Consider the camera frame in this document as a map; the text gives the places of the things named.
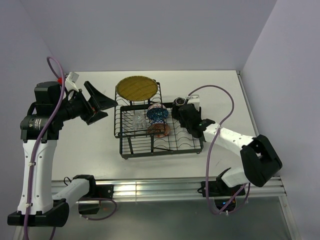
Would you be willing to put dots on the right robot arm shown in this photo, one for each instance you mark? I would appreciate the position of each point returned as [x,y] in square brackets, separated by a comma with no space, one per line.
[259,160]

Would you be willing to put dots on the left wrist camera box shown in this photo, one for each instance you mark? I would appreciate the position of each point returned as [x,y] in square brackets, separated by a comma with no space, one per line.
[70,82]

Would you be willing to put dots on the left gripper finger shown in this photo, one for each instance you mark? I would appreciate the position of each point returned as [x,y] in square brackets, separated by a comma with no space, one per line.
[97,100]
[96,117]

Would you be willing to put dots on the blue patterned bowl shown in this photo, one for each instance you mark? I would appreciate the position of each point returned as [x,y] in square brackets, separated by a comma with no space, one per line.
[157,112]

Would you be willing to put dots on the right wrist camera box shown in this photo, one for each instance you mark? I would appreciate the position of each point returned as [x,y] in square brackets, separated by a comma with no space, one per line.
[194,99]

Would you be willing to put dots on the black mug white inside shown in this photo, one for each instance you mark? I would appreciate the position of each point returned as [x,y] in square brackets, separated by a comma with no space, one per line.
[177,103]

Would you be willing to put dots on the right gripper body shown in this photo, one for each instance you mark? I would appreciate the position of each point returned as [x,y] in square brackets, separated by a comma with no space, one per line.
[184,124]

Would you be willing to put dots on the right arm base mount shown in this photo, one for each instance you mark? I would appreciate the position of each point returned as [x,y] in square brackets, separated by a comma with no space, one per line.
[219,189]

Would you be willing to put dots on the aluminium mounting rail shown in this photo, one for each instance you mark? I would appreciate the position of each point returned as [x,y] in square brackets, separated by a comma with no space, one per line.
[178,189]

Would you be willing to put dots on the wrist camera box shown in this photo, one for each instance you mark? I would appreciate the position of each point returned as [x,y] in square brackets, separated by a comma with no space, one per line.
[70,82]
[194,99]

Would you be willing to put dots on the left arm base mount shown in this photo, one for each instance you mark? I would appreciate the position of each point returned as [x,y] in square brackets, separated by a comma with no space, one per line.
[87,205]

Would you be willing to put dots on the yellow woven round plate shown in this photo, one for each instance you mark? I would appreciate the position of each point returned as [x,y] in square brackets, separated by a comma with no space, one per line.
[137,88]

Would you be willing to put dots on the black wire dish rack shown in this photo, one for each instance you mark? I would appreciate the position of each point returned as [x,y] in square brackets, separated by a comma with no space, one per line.
[137,137]

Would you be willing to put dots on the orange patterned bowl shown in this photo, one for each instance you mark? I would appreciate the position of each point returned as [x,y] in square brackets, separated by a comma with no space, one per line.
[159,130]

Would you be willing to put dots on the clear glass front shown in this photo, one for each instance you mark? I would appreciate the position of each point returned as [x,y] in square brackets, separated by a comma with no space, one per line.
[139,121]

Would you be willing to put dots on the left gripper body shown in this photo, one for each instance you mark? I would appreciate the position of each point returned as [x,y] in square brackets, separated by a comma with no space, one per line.
[79,106]

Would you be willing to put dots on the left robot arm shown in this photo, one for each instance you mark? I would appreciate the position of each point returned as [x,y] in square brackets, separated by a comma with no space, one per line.
[40,130]

